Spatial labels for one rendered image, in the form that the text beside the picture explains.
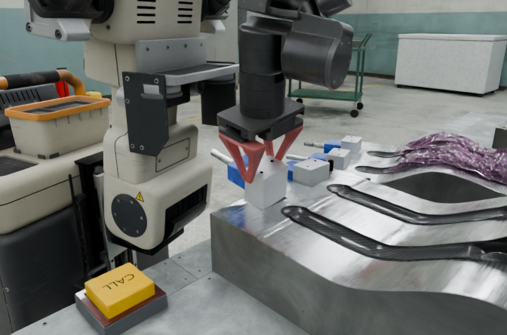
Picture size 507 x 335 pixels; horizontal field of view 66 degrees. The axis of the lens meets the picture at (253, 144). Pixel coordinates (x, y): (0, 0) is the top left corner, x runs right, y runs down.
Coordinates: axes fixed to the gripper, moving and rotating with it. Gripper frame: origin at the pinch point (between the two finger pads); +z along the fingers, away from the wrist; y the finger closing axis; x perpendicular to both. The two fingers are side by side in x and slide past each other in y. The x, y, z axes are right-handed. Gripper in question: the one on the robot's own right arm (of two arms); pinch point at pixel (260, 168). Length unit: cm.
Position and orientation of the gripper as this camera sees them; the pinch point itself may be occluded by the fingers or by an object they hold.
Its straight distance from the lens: 54.8
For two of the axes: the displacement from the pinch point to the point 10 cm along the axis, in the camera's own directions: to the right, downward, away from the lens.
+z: -0.1, 8.6, 5.1
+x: -7.2, -3.6, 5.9
